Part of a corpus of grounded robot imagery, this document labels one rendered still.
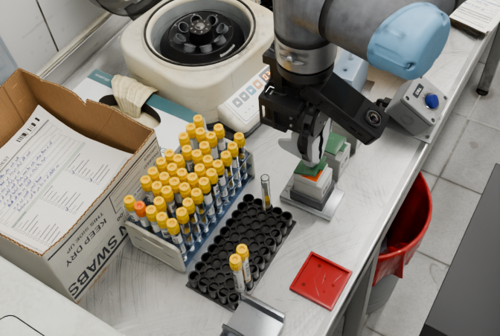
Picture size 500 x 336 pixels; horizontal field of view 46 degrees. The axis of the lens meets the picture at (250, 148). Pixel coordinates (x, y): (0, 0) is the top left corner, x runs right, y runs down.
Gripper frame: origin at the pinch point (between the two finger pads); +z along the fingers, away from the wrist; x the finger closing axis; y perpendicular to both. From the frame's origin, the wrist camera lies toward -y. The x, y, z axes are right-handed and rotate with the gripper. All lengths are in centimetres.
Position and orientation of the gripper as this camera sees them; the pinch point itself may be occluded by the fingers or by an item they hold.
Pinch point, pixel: (317, 160)
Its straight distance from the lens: 87.9
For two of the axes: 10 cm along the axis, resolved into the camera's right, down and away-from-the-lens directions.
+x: -4.9, 7.0, -5.1
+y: -8.7, -3.5, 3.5
